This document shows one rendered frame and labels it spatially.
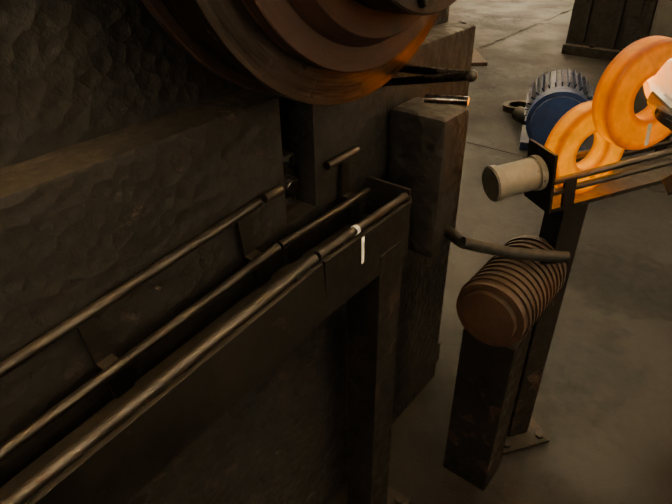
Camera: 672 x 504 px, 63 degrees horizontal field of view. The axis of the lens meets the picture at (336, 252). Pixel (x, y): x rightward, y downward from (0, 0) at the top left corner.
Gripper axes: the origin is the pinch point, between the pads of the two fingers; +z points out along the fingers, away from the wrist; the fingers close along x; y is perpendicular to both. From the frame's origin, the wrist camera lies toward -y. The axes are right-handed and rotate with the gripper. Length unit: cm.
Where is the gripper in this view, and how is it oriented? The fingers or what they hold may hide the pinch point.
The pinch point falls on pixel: (650, 81)
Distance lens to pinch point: 92.2
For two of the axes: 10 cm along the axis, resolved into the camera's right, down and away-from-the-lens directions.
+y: 0.5, -6.7, -7.4
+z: -2.8, -7.2, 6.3
